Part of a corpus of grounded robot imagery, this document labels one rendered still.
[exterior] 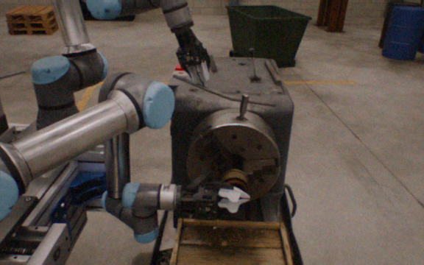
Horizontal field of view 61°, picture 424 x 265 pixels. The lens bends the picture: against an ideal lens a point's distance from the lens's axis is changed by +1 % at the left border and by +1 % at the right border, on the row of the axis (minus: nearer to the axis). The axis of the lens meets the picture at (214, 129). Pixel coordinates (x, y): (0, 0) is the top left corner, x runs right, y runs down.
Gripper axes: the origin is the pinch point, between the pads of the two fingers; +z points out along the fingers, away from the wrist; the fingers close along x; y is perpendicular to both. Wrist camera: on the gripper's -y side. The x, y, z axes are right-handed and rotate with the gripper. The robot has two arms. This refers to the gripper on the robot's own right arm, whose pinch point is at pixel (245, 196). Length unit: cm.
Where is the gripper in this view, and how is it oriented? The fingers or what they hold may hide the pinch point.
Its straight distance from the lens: 107.4
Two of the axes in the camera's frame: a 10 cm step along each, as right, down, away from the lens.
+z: 10.0, 0.4, -0.2
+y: -0.4, 4.5, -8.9
